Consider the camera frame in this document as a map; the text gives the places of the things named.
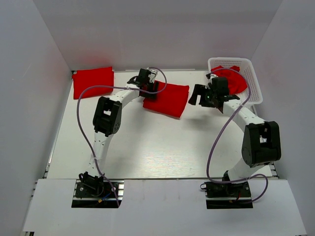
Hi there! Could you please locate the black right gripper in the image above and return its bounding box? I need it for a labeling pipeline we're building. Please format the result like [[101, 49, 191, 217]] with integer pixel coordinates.
[[189, 84, 218, 108]]

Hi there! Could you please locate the red t-shirt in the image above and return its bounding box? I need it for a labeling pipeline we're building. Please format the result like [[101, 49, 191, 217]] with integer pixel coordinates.
[[72, 67, 114, 100], [143, 83, 189, 118], [211, 65, 248, 94]]

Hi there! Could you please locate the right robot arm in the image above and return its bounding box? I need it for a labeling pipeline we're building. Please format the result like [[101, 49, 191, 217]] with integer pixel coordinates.
[[188, 73, 281, 196]]

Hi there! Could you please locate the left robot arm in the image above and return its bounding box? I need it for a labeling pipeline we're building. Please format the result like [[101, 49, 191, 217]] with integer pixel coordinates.
[[86, 67, 166, 180]]

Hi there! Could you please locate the crumpled red t-shirt in basket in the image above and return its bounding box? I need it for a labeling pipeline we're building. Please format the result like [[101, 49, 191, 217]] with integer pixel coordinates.
[[211, 65, 248, 94]]

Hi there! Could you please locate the white plastic basket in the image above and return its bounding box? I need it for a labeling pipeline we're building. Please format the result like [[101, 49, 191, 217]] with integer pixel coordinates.
[[208, 57, 263, 108]]

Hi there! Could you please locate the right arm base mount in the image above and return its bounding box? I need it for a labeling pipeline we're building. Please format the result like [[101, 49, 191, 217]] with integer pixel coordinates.
[[200, 181, 253, 209]]

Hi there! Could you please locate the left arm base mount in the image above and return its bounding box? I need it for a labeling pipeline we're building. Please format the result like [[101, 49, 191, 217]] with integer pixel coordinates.
[[71, 180, 124, 209]]

